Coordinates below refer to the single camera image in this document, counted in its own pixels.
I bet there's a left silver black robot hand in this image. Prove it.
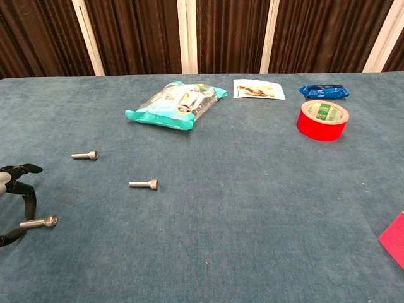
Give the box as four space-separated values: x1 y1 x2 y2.
0 163 44 249

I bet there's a silver bolt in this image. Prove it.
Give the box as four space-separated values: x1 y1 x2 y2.
19 215 59 229
128 178 160 191
71 151 100 161

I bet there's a teal clear snack bag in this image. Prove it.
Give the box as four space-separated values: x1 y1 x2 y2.
124 81 228 131

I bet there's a teal velvet table cloth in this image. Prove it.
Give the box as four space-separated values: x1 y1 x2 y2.
0 71 404 303

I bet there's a dark brown curtain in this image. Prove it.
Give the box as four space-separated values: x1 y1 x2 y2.
0 0 404 80

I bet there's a small white picture card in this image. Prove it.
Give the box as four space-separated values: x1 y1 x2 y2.
233 78 286 101

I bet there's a red tape roll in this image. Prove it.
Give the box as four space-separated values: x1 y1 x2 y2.
296 100 350 142

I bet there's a blue snack packet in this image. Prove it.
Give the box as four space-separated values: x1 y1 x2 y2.
299 83 350 101

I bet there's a pink sticky note block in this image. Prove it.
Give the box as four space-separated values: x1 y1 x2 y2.
377 211 404 271

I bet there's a white frame post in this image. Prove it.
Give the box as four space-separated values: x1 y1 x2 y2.
362 0 404 73
176 0 198 75
71 0 105 76
259 0 282 74

